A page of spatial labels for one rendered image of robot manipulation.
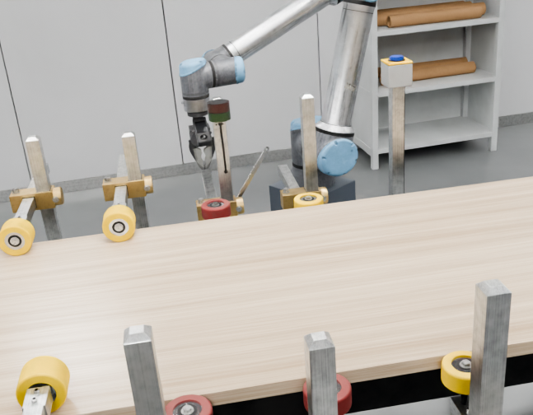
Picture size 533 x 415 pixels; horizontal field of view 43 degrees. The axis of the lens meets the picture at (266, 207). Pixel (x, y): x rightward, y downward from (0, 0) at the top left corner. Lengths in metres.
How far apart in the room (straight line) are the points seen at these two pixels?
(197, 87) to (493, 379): 1.52
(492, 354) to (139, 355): 0.47
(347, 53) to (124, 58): 2.30
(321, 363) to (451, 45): 4.30
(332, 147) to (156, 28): 2.26
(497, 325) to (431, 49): 4.14
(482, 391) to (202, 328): 0.56
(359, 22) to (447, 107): 2.80
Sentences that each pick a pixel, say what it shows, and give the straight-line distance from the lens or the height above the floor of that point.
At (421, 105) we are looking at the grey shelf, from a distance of 5.09.
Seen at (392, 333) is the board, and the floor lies 0.90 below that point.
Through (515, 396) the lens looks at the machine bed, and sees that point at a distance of 1.39.
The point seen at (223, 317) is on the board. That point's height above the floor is 0.90.
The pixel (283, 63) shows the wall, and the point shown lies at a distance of 4.67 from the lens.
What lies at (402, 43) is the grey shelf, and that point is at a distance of 4.92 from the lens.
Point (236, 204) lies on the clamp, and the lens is 1.97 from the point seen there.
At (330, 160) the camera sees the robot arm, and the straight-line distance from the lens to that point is 2.48.
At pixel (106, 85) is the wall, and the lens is 4.54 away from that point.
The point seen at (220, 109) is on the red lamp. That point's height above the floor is 1.16.
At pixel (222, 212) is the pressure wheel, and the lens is 1.84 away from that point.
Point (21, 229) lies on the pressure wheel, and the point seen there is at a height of 0.97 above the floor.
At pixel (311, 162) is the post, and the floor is 0.96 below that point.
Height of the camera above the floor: 1.63
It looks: 24 degrees down
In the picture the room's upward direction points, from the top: 5 degrees counter-clockwise
